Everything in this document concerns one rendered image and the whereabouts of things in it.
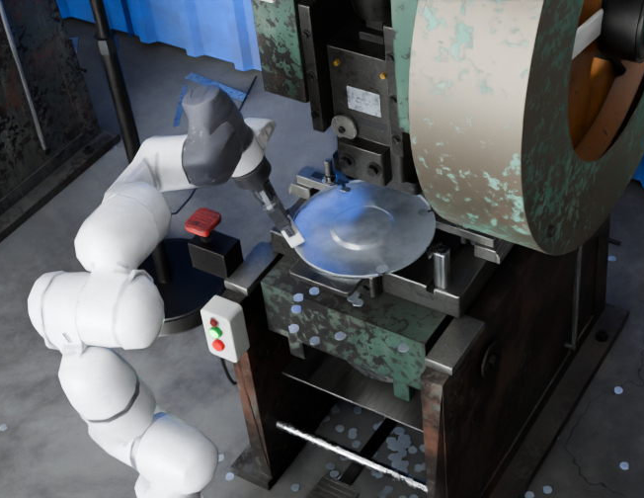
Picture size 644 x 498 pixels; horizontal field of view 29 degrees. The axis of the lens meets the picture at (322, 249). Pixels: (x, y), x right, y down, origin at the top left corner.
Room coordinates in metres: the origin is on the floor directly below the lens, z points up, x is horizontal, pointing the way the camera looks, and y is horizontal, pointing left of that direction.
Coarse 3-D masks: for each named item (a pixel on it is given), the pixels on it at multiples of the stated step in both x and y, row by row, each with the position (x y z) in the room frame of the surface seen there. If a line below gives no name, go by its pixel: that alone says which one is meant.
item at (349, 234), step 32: (320, 192) 1.97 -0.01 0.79; (352, 192) 1.96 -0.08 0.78; (384, 192) 1.95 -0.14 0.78; (320, 224) 1.87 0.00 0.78; (352, 224) 1.85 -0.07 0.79; (384, 224) 1.84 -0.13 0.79; (416, 224) 1.84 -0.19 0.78; (320, 256) 1.78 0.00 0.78; (352, 256) 1.77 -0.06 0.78; (384, 256) 1.76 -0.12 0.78; (416, 256) 1.75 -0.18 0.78
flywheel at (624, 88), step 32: (608, 0) 1.63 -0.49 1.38; (640, 0) 1.61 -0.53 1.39; (608, 32) 1.61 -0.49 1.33; (640, 32) 1.59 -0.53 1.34; (576, 64) 1.68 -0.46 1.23; (608, 64) 1.80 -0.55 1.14; (640, 64) 1.84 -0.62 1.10; (576, 96) 1.68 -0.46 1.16; (608, 96) 1.80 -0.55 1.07; (640, 96) 1.82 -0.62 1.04; (576, 128) 1.69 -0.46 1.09; (608, 128) 1.74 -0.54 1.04
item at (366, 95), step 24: (360, 24) 1.96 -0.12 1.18; (336, 48) 1.91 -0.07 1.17; (360, 48) 1.90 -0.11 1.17; (384, 48) 1.89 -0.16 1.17; (336, 72) 1.91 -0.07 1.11; (360, 72) 1.88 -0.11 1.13; (384, 72) 1.85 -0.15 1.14; (336, 96) 1.92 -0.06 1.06; (360, 96) 1.88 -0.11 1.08; (384, 96) 1.85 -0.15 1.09; (336, 120) 1.91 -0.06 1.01; (360, 120) 1.89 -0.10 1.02; (384, 120) 1.86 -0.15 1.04; (360, 144) 1.87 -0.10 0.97; (384, 144) 1.86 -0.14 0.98; (360, 168) 1.86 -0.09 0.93; (384, 168) 1.83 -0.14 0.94; (408, 168) 1.85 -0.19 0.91
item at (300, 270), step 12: (300, 264) 1.77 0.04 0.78; (300, 276) 1.73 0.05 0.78; (312, 276) 1.73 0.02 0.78; (324, 276) 1.73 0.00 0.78; (336, 276) 1.72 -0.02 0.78; (324, 288) 1.70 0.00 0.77; (336, 288) 1.69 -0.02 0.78; (348, 288) 1.68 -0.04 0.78; (360, 288) 1.80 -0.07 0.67; (372, 288) 1.78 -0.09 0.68
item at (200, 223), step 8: (200, 208) 2.00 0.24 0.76; (208, 208) 1.99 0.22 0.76; (192, 216) 1.97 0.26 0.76; (200, 216) 1.97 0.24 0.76; (208, 216) 1.97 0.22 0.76; (216, 216) 1.96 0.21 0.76; (192, 224) 1.95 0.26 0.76; (200, 224) 1.95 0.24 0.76; (208, 224) 1.94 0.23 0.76; (216, 224) 1.95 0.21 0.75; (192, 232) 1.94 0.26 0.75; (200, 232) 1.93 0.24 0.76; (208, 232) 1.93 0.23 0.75
